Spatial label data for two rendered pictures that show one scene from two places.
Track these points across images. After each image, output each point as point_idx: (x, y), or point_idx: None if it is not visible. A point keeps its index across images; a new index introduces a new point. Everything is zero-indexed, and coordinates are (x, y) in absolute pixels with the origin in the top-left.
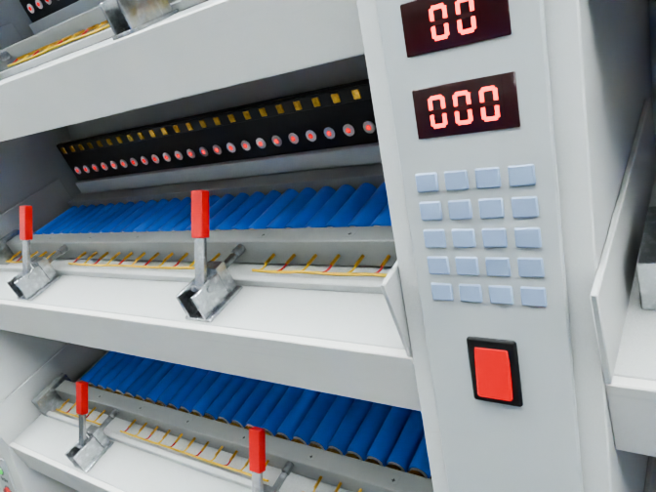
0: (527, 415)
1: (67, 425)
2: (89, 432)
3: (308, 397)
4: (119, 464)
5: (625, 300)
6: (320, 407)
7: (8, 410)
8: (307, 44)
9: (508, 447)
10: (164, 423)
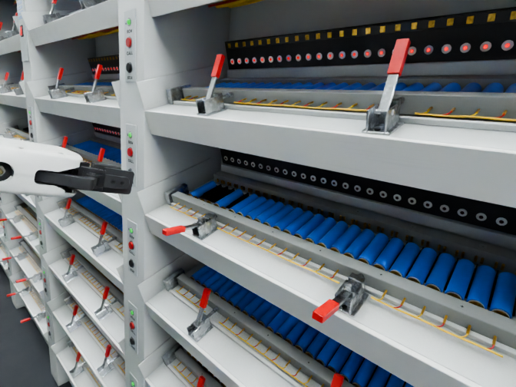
0: None
1: (189, 106)
2: (214, 94)
3: (400, 86)
4: (233, 114)
5: None
6: (415, 87)
7: (151, 87)
8: None
9: None
10: (276, 92)
